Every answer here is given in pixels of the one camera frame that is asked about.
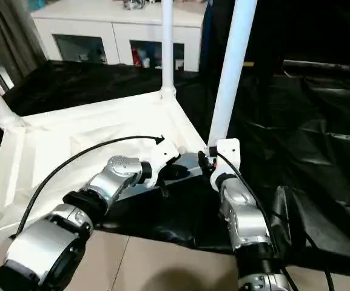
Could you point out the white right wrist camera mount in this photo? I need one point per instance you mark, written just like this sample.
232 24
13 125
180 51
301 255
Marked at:
229 148

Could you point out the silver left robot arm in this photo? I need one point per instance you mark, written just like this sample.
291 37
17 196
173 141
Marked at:
117 179

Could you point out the small red item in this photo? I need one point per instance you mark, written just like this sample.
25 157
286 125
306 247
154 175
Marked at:
136 57

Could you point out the grey curtain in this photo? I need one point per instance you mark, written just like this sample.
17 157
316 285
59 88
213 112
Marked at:
11 39

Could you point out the white plastic table top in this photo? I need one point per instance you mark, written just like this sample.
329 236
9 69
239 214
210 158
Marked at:
86 130

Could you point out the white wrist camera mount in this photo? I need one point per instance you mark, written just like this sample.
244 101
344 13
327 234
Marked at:
229 148
164 154

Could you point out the white cabinet with glass doors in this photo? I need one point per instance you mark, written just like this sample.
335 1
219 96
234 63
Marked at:
117 30

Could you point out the long black bar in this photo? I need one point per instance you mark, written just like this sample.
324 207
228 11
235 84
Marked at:
326 66

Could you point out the black mat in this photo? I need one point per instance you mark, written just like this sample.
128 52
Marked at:
299 136

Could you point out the small tan tag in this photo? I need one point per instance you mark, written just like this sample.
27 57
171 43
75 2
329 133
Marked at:
249 64

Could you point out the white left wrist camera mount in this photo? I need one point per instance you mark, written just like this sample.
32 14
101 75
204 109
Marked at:
164 154

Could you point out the dark patterned small object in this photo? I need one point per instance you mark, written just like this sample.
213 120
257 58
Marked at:
133 3

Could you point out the small white jar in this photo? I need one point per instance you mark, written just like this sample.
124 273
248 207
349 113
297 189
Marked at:
179 64

